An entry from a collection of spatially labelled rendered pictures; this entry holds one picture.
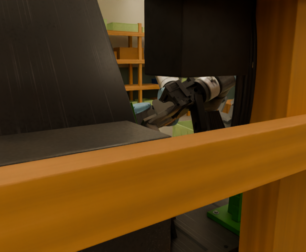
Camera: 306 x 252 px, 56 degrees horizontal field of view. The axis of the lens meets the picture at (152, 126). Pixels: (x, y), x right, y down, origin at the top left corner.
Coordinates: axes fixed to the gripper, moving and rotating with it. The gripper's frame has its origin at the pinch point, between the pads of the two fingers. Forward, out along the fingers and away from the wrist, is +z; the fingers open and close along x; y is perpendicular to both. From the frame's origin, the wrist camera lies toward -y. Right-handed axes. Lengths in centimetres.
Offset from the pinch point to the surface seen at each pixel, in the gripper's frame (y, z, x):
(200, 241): -31.6, 2.8, -12.2
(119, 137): -3.7, 16.2, 17.9
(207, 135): -14.2, 10.7, 32.6
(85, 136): 0.4, 20.8, 15.7
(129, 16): 376, -341, -421
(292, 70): -12.7, -13.5, 31.7
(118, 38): 348, -294, -445
